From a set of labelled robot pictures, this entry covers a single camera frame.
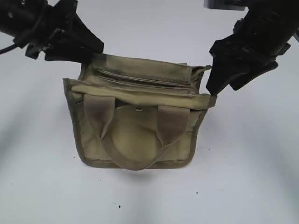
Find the yellow canvas bag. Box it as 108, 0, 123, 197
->
64, 54, 216, 171

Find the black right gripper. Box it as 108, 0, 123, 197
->
206, 21, 292, 96

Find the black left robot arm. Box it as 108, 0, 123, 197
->
0, 0, 93, 64

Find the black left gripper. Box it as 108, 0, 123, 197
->
13, 9, 104, 64

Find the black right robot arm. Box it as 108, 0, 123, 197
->
64, 0, 299, 97

